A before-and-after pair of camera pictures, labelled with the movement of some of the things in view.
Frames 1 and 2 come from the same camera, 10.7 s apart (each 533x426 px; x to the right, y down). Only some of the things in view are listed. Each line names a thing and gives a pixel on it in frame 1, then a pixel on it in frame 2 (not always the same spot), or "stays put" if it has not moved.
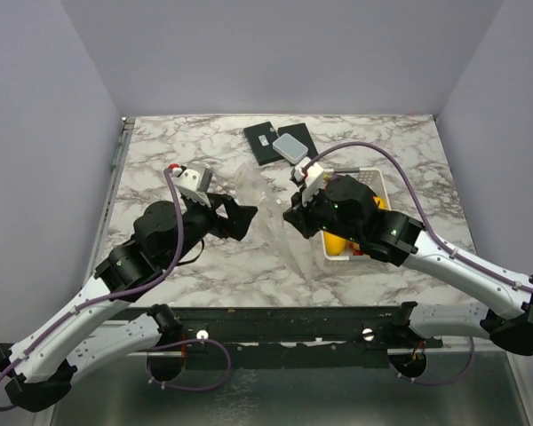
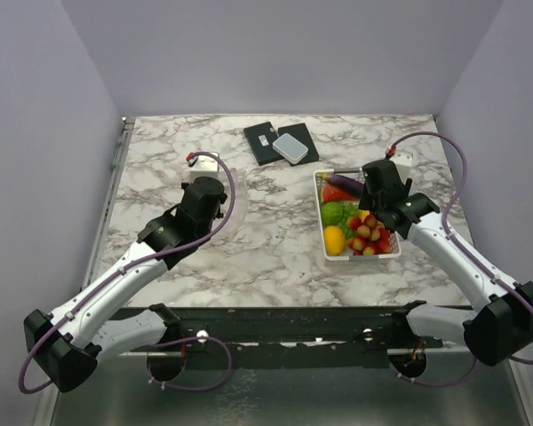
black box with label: [261, 138] stays put
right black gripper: [297, 215] to [365, 201]
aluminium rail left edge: [110, 198] stays put
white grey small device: [290, 148] stays put
